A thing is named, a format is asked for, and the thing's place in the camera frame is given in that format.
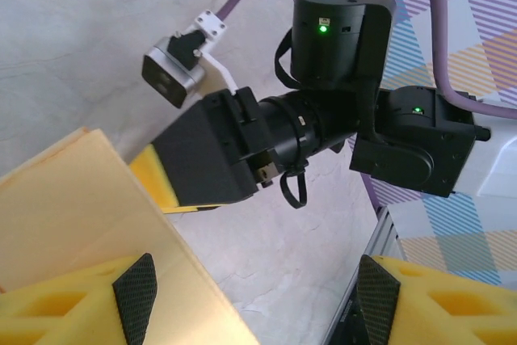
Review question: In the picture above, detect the black right wrist wire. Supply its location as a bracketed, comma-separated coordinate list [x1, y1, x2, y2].
[273, 27, 304, 92]

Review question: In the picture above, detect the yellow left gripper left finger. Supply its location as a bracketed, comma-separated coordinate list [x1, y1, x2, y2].
[0, 253, 157, 345]

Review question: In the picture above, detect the right aluminium side rail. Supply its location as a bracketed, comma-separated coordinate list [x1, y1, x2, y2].
[322, 204, 407, 345]

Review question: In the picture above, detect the yellow paper box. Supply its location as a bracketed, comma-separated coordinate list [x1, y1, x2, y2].
[0, 126, 260, 345]

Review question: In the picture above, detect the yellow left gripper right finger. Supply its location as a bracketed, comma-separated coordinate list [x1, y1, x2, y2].
[358, 255, 517, 345]

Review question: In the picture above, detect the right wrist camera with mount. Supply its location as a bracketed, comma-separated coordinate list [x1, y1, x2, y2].
[141, 8, 237, 110]

